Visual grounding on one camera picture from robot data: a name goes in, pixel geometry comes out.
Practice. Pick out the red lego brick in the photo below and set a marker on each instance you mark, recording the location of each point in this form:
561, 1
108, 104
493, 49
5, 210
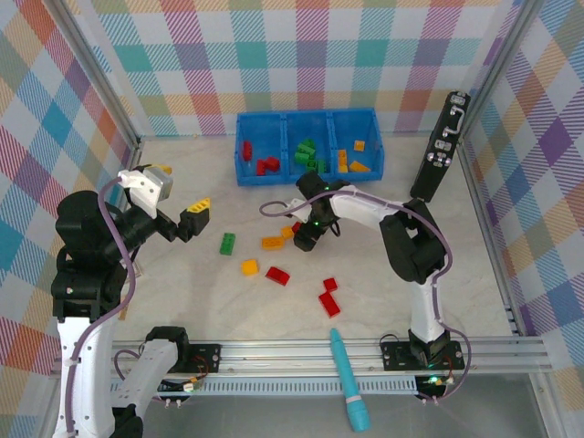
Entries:
330, 284
262, 167
278, 275
296, 226
329, 304
272, 163
247, 150

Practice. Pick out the green lego brick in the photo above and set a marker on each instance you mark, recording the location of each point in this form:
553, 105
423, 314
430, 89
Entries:
322, 166
310, 144
303, 150
227, 243
313, 164
300, 158

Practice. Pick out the yellow round lego piece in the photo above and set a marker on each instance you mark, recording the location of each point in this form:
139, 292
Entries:
342, 157

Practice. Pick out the yellow sloped lego brick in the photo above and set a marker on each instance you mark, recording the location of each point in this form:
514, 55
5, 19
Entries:
359, 166

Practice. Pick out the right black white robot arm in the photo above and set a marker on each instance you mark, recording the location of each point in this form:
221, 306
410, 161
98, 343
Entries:
410, 246

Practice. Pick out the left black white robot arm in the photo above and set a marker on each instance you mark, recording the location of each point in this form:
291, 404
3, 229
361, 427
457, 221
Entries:
82, 365

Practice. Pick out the tan tape strip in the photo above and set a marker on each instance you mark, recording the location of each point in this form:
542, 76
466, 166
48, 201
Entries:
122, 314

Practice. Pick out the blue three-compartment bin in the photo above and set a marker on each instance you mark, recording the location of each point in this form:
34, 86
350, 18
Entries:
267, 130

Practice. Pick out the teal pen-shaped tool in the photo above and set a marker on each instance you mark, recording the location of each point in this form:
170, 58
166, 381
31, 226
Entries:
349, 378

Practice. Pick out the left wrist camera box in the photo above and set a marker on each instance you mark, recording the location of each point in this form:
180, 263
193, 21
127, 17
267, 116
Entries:
146, 189

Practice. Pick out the aluminium side floor rail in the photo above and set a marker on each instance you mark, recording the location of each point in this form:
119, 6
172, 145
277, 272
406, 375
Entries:
479, 201
131, 155

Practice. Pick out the wide aluminium frame rail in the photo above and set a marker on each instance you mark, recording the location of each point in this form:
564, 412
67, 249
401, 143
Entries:
283, 360

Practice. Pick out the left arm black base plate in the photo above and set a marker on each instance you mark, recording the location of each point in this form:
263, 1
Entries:
205, 358

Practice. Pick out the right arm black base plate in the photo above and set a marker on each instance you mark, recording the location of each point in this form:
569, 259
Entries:
397, 356

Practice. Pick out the aluminium upright frame post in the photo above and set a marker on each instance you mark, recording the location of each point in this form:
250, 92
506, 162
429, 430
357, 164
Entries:
98, 77
502, 59

